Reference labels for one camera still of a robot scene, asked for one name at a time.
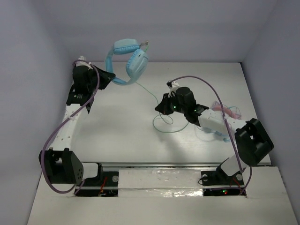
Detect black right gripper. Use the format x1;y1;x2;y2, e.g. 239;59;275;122
155;92;187;115

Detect light blue headphones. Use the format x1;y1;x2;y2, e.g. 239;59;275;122
105;38;149;86

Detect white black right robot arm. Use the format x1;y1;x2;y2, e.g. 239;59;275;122
155;87;274;186

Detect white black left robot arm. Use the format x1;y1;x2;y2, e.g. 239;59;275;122
39;65;115;185

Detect white front board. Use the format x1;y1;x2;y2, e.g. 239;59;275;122
28;167;297;225

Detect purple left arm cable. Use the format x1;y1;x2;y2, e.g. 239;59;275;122
41;60;101;194

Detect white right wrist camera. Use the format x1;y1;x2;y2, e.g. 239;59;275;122
166;81;180;93

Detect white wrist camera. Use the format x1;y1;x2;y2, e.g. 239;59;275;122
166;81;180;93
75;56;92;69

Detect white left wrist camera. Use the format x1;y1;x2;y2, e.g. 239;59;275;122
75;56;92;69

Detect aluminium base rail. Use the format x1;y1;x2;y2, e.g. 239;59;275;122
98;161;221;170

